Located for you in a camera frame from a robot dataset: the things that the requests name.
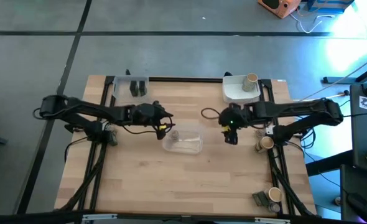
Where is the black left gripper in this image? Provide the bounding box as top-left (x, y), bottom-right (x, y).
top-left (130, 101), bottom-right (176, 128)

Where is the cardboard spice tube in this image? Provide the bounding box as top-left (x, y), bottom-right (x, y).
top-left (254, 136), bottom-right (275, 154)
top-left (241, 73), bottom-right (259, 93)
top-left (264, 186), bottom-right (283, 203)

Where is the white plastic bin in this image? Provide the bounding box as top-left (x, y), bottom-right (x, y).
top-left (222, 75), bottom-right (261, 104)

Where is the clear plastic bin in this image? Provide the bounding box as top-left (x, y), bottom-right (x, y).
top-left (111, 75), bottom-right (150, 103)
top-left (162, 123), bottom-right (205, 156)

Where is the black desk foot bar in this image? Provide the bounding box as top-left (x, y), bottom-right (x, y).
top-left (305, 150), bottom-right (355, 177)

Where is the thin pale rod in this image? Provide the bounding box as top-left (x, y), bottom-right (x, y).
top-left (290, 90), bottom-right (351, 103)

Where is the black stand leg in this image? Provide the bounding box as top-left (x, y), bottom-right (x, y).
top-left (322, 60), bottom-right (367, 97)

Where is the orange speaker box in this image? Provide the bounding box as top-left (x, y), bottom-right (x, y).
top-left (257, 0), bottom-right (303, 19)

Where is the black low desk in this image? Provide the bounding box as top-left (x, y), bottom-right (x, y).
top-left (340, 164), bottom-right (367, 223)

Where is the blue box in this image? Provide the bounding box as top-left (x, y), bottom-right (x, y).
top-left (306, 0), bottom-right (356, 15)

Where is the black computer mouse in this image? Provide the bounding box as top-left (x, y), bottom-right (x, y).
top-left (346, 192), bottom-right (367, 223)

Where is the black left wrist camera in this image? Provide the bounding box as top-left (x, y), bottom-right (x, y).
top-left (156, 126), bottom-right (168, 141)

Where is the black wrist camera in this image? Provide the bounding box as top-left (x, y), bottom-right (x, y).
top-left (156, 126), bottom-right (168, 141)
top-left (223, 126), bottom-right (239, 146)

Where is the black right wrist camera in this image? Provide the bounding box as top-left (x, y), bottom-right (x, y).
top-left (223, 126), bottom-right (239, 146)

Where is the black aluminium table frame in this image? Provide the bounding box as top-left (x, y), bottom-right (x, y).
top-left (54, 74), bottom-right (317, 224)

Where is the silver metal bracket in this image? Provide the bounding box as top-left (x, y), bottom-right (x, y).
top-left (254, 217), bottom-right (292, 224)
top-left (81, 213), bottom-right (118, 223)

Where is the white floor cable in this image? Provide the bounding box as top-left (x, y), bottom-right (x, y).
top-left (289, 11), bottom-right (337, 34)

